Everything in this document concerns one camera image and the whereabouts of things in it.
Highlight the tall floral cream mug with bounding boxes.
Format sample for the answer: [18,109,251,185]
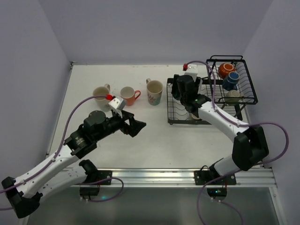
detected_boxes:
[146,78,163,105]

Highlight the beige ceramic mug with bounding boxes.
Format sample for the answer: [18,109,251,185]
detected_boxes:
[93,84,110,112]

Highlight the small beige patterned cup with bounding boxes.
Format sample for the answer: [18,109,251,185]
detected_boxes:
[190,113,202,120]

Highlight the orange ceramic mug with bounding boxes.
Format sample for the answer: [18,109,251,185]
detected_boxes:
[120,86,141,106]

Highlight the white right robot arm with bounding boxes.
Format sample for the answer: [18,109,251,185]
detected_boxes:
[172,75,269,181]

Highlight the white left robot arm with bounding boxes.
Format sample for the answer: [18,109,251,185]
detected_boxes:
[1,111,146,218]

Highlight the orange round mug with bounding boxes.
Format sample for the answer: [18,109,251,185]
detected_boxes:
[218,62,236,79]

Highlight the blue round mug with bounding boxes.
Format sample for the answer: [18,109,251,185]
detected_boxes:
[222,71,240,91]

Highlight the cream round mug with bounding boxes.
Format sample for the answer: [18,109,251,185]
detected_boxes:
[225,90,244,105]

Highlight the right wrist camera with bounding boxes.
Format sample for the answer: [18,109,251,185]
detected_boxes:
[183,63,198,81]

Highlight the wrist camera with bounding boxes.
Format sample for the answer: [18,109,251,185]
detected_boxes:
[105,94,127,118]
[183,63,198,81]

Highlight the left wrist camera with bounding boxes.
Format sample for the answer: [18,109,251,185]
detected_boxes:
[105,94,127,118]

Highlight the black wire dish rack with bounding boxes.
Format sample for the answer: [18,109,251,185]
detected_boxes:
[166,55,259,125]

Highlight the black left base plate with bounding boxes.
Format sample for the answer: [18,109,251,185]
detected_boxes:
[83,170,113,184]

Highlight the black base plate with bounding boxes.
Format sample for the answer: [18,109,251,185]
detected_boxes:
[194,165,237,185]
[83,170,113,184]

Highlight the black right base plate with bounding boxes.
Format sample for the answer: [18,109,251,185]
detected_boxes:
[194,165,237,185]

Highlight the aluminium mounting rail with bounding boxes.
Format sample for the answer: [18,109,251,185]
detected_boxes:
[65,167,277,188]

